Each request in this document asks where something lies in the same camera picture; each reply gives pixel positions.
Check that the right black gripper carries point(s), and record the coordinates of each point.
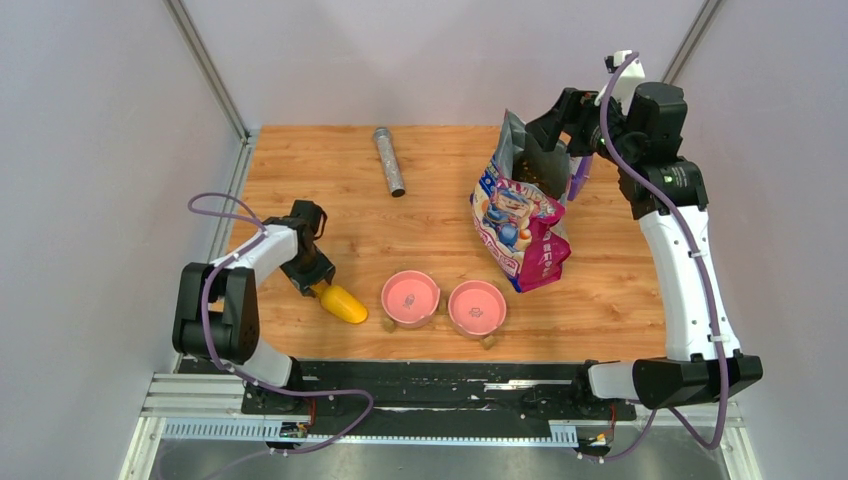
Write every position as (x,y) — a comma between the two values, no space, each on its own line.
(571,116)

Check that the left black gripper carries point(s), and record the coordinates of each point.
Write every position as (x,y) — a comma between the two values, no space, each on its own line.
(323,269)

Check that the yellow plastic scoop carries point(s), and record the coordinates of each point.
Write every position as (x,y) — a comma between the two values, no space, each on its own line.
(340,303)

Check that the pink blue pet food bag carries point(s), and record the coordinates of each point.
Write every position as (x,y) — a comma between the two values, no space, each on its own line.
(519,204)

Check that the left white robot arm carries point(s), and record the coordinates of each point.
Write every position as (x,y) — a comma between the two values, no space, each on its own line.
(217,312)

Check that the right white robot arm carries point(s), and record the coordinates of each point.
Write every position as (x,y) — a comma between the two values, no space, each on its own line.
(703,361)

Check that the left pink pet bowl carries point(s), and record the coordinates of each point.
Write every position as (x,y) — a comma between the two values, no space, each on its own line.
(409,299)

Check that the pink pet bowl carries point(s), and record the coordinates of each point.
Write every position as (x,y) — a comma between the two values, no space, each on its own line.
(409,299)
(477,309)

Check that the right pink pet bowl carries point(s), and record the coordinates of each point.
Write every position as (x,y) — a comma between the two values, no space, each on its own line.
(477,309)

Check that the purple box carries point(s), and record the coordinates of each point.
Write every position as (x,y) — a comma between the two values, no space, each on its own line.
(579,168)

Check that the grey metal cylinder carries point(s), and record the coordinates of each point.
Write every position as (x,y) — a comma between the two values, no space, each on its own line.
(383,141)

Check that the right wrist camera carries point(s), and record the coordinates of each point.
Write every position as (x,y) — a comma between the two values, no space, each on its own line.
(626,66)

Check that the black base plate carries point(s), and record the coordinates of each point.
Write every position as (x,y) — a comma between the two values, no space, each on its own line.
(432,399)

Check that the aluminium rail frame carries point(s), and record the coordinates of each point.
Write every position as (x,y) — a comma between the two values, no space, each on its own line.
(186,406)

